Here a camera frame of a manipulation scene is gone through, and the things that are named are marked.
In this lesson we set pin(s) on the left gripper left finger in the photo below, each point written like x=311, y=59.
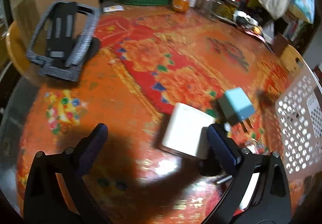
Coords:
x=55, y=191

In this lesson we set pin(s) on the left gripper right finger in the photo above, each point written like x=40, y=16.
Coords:
x=271, y=200

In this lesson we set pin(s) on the white perforated plastic basket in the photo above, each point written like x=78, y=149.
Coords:
x=298, y=112

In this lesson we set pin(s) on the light blue charger cube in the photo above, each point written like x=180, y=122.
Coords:
x=236, y=107

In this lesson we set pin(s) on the white charger cube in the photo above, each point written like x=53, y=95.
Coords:
x=185, y=134

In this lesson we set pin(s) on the white plug charger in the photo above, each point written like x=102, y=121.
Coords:
x=246, y=200

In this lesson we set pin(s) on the wooden chair right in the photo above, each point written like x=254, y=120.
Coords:
x=292, y=60

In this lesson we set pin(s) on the wooden chair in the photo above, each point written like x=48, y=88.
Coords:
x=16, y=49
x=292, y=60

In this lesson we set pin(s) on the black phone stand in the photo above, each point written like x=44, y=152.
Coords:
x=70, y=40

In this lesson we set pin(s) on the wooden chair left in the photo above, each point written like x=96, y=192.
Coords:
x=16, y=49

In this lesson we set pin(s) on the red patterned tablecloth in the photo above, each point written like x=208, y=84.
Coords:
x=150, y=59

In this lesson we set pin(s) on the blue print tote bag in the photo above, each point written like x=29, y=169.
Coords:
x=303, y=9

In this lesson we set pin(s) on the red lid pickle jar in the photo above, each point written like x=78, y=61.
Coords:
x=226, y=8

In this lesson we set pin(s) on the orange jam jar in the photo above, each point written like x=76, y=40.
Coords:
x=180, y=5

